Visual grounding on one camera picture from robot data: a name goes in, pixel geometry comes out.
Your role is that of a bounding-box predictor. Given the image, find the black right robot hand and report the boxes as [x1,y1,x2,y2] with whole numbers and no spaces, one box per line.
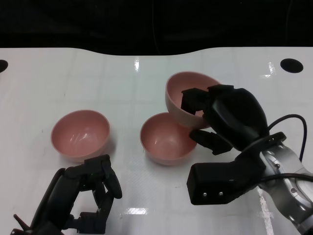
[180,84,270,156]

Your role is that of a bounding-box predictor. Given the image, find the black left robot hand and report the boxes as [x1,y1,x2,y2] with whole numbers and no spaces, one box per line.
[29,154,123,235]

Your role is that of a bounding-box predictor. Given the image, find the pink plastic bowl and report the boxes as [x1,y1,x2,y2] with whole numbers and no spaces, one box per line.
[139,112,198,167]
[165,71,222,130]
[50,109,111,164]

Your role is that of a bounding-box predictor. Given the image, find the black backdrop cloth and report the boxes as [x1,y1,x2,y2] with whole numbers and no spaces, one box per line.
[0,0,313,56]

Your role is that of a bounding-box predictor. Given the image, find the dark red strap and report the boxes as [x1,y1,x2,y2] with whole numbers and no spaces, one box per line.
[11,213,34,235]

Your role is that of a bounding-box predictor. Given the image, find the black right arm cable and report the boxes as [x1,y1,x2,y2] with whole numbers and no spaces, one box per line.
[264,114,313,184]

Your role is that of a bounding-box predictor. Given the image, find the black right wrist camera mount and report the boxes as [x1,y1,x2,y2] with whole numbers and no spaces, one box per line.
[187,131,287,206]

